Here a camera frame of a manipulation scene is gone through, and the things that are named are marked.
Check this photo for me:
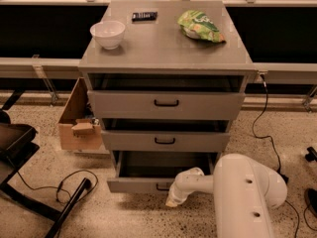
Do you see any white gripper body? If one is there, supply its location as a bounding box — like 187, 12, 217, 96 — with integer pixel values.
167, 182, 189, 206

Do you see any grey bottom drawer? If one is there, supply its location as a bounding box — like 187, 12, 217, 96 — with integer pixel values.
107, 151, 219, 193

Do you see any grey drawer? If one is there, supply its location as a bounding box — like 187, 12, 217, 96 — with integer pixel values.
101, 131, 230, 152
107, 151, 219, 193
87, 90, 245, 120

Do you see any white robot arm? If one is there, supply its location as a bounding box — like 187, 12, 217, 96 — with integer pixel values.
165, 154, 287, 238

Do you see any grey middle drawer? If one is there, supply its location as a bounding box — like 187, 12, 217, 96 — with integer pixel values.
101, 131, 230, 152

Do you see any grey drawer cabinet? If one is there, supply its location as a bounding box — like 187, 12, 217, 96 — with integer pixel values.
78, 0, 259, 171

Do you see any grey top drawer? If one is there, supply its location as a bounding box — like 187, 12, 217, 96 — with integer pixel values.
87, 90, 245, 120

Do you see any cardboard box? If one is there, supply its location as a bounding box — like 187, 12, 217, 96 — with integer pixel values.
58, 77, 102, 150

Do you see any black caster wheel right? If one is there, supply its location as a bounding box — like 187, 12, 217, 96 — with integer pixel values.
305, 147, 317, 162

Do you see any green chip bag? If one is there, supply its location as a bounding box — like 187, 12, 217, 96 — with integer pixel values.
177, 10, 225, 44

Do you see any white bowl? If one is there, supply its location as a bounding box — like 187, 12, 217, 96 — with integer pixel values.
90, 20, 126, 50

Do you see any black remote control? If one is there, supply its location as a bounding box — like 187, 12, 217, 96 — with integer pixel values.
132, 12, 158, 22

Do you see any thin black floor cable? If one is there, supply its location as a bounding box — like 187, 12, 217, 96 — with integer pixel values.
16, 169, 99, 205

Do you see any black power adapter cable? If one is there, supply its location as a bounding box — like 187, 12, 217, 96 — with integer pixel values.
252, 72, 301, 238

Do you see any metal rail bench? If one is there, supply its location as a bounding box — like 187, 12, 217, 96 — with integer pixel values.
0, 0, 317, 112

